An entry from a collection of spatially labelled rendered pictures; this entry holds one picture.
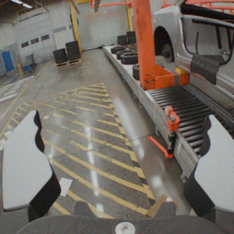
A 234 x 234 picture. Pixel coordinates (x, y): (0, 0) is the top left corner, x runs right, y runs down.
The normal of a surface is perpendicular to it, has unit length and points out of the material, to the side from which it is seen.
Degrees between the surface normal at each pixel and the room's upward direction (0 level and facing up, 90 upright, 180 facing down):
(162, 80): 90
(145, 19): 90
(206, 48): 51
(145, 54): 90
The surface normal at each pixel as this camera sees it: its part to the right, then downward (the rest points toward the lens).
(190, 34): 0.15, 0.47
